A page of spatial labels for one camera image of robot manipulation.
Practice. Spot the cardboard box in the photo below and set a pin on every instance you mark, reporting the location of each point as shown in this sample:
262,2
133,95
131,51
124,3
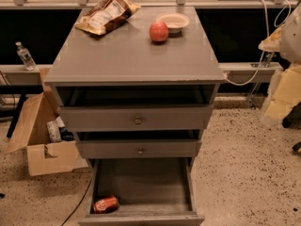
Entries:
31,133

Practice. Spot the grey drawer cabinet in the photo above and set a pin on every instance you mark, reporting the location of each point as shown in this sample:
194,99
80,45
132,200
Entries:
125,68

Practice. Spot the dark bottle in box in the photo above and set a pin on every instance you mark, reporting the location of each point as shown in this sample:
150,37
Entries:
65,134

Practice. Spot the clear water bottle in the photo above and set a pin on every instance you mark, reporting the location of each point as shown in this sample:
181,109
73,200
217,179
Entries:
25,57

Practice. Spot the grey top drawer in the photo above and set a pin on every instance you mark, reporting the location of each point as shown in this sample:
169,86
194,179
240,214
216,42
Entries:
109,119

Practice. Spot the metal stand pole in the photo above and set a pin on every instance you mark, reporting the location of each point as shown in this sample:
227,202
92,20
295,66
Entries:
264,62

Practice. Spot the white bowl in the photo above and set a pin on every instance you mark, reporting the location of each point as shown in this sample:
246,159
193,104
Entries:
175,22

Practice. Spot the grey drawer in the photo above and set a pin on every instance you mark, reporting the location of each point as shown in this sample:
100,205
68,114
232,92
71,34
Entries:
151,192
101,149
109,119

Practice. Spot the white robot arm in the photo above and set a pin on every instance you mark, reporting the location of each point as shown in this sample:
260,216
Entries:
290,47

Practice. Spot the grey middle drawer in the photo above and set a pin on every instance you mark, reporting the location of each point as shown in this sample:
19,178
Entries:
101,149

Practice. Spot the white can in box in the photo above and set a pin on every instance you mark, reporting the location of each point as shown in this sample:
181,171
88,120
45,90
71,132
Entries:
53,131

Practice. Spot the black table leg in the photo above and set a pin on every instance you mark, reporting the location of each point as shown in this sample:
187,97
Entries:
16,115

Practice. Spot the red apple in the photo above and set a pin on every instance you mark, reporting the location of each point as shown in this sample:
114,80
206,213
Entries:
158,31

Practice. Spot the brown chip bag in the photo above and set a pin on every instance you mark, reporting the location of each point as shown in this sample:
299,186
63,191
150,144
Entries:
106,16

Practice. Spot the grey bottom drawer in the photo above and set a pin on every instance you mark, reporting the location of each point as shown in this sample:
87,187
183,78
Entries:
151,192

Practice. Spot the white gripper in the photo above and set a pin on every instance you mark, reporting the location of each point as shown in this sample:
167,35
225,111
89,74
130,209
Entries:
292,40

